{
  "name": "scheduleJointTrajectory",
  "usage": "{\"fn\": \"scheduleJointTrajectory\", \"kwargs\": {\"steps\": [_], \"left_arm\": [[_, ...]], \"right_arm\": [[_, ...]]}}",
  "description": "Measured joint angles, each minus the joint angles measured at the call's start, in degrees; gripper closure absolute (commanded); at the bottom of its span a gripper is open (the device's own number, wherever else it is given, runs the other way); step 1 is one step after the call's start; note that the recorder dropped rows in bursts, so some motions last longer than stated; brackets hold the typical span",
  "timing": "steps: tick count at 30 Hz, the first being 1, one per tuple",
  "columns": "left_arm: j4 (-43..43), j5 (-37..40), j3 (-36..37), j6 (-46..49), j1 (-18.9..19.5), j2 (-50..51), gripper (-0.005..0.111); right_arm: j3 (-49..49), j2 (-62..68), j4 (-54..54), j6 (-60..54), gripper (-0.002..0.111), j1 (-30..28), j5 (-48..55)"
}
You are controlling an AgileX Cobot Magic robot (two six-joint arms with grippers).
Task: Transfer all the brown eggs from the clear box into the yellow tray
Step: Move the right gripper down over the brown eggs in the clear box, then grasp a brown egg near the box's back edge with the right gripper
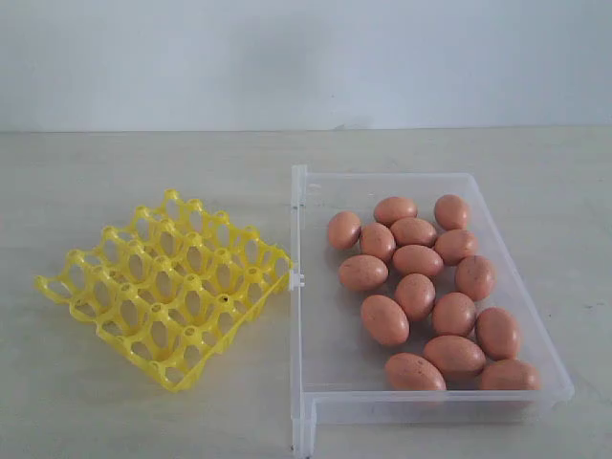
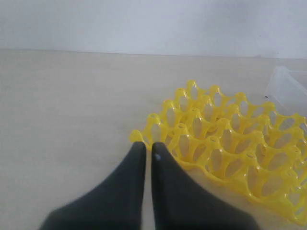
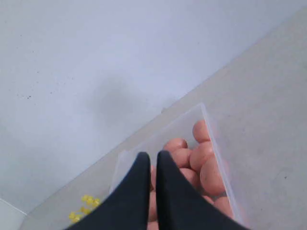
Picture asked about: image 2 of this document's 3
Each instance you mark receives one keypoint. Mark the yellow plastic egg tray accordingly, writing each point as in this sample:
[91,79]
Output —
[249,148]

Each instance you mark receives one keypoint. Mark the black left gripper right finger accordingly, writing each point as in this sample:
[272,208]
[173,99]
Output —
[179,203]

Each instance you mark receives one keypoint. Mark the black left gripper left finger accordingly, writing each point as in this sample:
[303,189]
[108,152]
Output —
[115,204]

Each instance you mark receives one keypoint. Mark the clear plastic box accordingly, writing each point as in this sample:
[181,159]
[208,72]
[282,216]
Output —
[287,89]

